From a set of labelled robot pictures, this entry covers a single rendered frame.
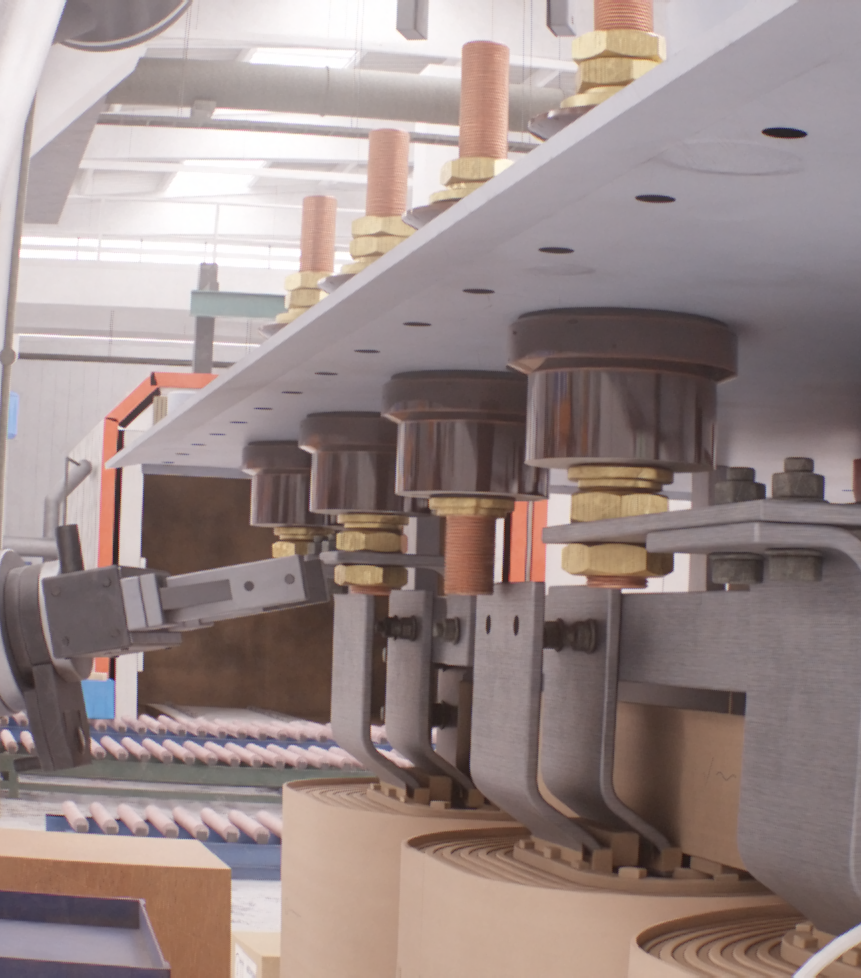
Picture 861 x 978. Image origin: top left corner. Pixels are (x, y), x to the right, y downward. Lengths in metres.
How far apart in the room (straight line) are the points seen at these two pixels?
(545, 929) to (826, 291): 0.40
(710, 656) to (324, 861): 0.59
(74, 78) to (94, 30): 10.45
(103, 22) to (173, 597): 0.49
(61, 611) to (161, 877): 1.20
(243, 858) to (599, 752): 8.34
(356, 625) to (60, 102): 10.38
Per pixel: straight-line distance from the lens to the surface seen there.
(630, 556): 0.96
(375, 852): 1.53
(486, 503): 1.22
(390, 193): 1.52
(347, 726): 1.66
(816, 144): 0.61
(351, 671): 1.65
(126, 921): 2.19
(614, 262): 0.83
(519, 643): 1.20
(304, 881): 1.64
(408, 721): 1.66
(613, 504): 0.96
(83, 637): 1.22
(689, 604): 1.10
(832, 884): 0.80
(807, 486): 0.78
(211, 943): 2.42
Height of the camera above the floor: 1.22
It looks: 3 degrees up
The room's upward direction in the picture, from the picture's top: 2 degrees clockwise
